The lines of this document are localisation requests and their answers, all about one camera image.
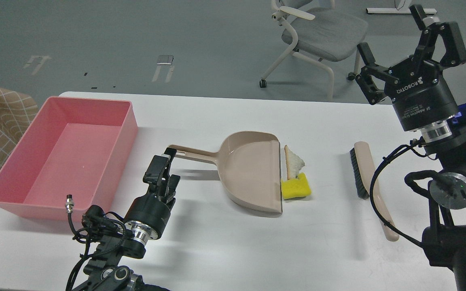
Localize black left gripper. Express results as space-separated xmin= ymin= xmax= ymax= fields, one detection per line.
xmin=126 ymin=148 xmax=180 ymax=241

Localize beige hand brush black bristles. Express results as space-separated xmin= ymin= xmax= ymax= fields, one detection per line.
xmin=349 ymin=141 xmax=395 ymax=226

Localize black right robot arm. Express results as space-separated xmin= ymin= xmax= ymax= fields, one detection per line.
xmin=350 ymin=5 xmax=466 ymax=291

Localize beige plastic dustpan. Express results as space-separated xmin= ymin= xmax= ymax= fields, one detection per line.
xmin=170 ymin=131 xmax=283 ymax=214

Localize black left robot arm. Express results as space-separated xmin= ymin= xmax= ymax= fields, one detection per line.
xmin=65 ymin=147 xmax=180 ymax=291

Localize toast bread slice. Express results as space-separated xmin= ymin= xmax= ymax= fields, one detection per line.
xmin=284 ymin=144 xmax=305 ymax=180

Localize pink plastic bin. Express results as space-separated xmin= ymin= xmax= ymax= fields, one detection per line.
xmin=0 ymin=97 xmax=138 ymax=221

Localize grey office chair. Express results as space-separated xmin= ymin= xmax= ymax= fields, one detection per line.
xmin=259 ymin=0 xmax=369 ymax=101

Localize yellow sponge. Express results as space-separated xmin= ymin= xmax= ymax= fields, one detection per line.
xmin=281 ymin=173 xmax=312 ymax=200

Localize white desk base foot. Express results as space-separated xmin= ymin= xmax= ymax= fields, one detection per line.
xmin=366 ymin=0 xmax=437 ymax=15

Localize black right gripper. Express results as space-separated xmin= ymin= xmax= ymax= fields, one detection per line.
xmin=355 ymin=5 xmax=466 ymax=131

